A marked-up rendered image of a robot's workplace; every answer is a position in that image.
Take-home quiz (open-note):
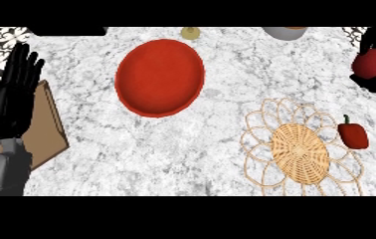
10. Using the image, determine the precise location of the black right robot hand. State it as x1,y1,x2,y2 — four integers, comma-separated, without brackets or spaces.
348,27,376,94

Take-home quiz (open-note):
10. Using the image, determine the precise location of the red bowl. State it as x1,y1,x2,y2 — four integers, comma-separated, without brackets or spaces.
113,38,206,119

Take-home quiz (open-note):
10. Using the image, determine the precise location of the brown wooden cutting board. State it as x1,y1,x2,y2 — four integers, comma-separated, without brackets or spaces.
19,79,72,171

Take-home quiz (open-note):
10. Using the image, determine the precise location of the red tomato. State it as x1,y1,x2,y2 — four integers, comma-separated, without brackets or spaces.
351,48,376,80

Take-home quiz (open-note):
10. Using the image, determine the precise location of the red bell pepper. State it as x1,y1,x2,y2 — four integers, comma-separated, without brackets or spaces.
336,114,370,150

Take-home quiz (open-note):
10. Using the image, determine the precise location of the woven wicker placemat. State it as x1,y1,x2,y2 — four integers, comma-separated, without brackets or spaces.
237,97,367,197

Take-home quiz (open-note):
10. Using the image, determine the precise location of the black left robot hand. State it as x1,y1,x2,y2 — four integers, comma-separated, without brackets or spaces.
0,42,47,141

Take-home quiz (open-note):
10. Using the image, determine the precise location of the small yellow round object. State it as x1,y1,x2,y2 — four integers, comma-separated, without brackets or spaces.
179,26,200,41

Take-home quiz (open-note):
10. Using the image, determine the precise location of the grey pot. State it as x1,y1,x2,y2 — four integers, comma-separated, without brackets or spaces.
259,26,309,42

